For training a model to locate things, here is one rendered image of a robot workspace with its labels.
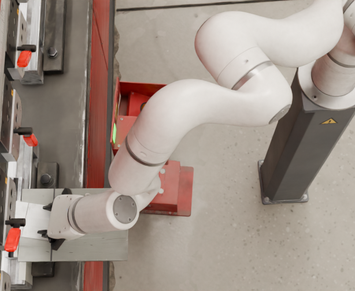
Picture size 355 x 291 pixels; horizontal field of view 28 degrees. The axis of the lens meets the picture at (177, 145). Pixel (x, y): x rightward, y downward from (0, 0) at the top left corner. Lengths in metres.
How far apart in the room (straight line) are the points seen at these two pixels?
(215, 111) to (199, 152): 1.61
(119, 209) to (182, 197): 1.33
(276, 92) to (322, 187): 1.63
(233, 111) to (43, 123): 0.85
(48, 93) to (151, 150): 0.79
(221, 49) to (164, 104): 0.15
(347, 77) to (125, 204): 0.64
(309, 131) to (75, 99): 0.66
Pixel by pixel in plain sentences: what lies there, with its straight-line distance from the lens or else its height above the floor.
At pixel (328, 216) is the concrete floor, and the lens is 2.86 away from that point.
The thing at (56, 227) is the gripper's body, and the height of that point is 1.12.
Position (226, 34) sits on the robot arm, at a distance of 1.31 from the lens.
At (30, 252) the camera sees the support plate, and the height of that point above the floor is 1.00.
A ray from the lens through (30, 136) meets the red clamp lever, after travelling 1.64.
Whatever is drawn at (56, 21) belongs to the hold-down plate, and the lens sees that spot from 2.11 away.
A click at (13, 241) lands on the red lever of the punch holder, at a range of 1.49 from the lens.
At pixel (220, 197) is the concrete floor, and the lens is 2.83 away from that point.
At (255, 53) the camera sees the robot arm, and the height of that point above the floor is 1.56.
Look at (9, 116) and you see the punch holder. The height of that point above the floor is 1.28.
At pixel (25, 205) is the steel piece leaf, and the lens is 1.82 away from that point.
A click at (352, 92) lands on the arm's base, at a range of 1.92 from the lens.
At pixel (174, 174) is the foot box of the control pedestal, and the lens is 2.72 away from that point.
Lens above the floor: 2.73
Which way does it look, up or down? 71 degrees down
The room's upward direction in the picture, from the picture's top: 1 degrees counter-clockwise
